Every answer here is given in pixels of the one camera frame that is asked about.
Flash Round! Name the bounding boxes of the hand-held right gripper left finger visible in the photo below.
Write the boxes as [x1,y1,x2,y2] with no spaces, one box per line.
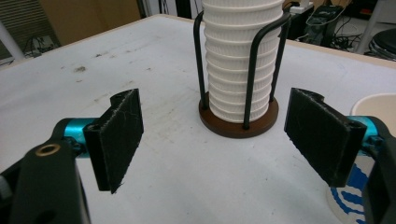
[63,88,145,195]

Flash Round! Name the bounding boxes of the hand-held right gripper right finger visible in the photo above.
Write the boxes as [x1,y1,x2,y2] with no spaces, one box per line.
[284,87,383,189]

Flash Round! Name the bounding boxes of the blue and white paper cup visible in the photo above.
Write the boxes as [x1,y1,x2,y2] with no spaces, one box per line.
[326,92,396,224]

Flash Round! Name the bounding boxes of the black wire cup holder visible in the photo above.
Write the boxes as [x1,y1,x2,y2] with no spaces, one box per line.
[192,10,292,139]

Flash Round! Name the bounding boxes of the stack of white paper cups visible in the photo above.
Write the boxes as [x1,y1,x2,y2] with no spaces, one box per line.
[201,0,285,124]

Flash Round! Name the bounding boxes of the white table mat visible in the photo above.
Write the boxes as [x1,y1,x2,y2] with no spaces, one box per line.
[0,14,396,224]

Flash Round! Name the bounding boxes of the black round stool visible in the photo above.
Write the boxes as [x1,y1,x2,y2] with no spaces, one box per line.
[368,28,396,62]

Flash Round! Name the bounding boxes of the black computer tower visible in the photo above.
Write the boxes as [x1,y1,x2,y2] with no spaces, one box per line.
[303,4,347,49]

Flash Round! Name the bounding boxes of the grey metal stand leg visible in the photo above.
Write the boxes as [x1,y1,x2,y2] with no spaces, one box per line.
[356,0,392,54]

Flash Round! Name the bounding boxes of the brown board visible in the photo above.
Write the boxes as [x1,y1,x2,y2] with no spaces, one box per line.
[38,0,143,48]

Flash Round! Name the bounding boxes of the white power strip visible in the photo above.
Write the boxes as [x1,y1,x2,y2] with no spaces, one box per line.
[289,1,315,15]

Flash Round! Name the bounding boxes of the white pole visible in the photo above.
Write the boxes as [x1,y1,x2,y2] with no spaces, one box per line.
[0,21,26,62]

